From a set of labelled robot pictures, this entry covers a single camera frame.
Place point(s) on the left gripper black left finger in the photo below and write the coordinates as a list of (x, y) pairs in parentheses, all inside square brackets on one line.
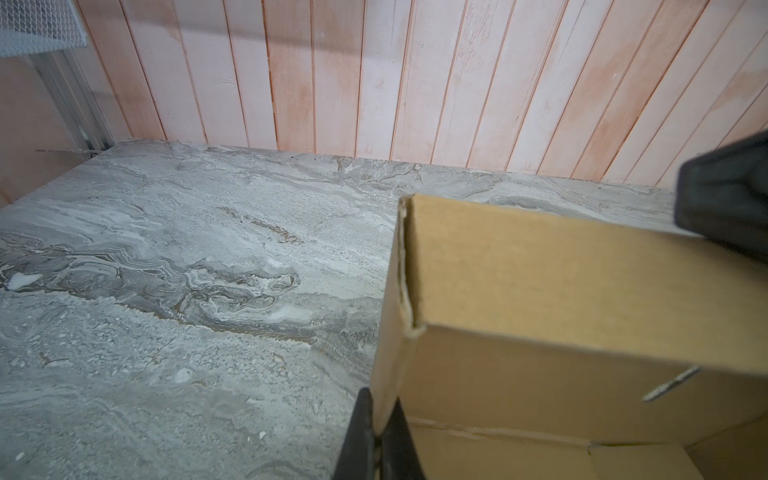
[(364, 455)]

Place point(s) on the brown cardboard box sheet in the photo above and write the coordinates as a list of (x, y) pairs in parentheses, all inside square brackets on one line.
[(525, 345)]

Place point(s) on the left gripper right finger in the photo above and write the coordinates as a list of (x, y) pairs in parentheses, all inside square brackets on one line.
[(722, 196)]

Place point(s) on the white wire mesh shelf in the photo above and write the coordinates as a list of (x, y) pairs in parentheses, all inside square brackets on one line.
[(30, 27)]

